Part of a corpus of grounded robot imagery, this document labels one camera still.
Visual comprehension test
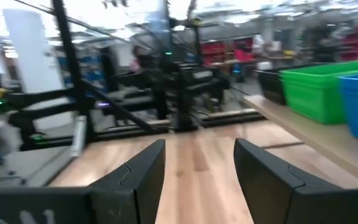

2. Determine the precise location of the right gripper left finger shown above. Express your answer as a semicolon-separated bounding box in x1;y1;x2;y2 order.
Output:
88;139;167;224

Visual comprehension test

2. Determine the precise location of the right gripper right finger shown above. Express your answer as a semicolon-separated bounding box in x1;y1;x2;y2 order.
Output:
232;138;358;224

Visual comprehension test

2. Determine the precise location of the green slotted plastic basket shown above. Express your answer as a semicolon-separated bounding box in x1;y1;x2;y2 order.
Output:
279;60;358;77
280;73;354;126
280;70;358;83

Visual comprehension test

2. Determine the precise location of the black slotted plastic basket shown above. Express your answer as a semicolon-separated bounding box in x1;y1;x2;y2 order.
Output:
259;74;288;106
257;63;324;78
258;70;287;85

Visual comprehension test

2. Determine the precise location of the wooden shelf black metal frame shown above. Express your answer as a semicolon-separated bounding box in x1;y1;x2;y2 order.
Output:
242;95;358;189

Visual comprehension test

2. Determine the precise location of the black aluminium rig frame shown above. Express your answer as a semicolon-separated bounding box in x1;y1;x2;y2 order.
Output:
7;0;267;150

